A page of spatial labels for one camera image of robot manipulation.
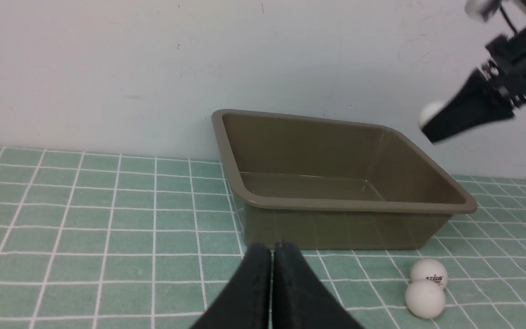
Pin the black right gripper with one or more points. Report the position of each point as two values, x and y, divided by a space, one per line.
476 103

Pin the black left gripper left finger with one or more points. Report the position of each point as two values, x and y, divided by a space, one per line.
244 301

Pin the white ping-pong ball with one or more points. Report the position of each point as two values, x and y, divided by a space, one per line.
425 299
431 270
429 112

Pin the brown plastic bin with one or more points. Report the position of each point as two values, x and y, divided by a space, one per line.
329 185

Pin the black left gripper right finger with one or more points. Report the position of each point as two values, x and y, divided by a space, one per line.
299 298

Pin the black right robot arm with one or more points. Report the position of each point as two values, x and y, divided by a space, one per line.
483 10

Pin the green checkered tablecloth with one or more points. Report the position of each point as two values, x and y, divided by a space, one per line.
98 241

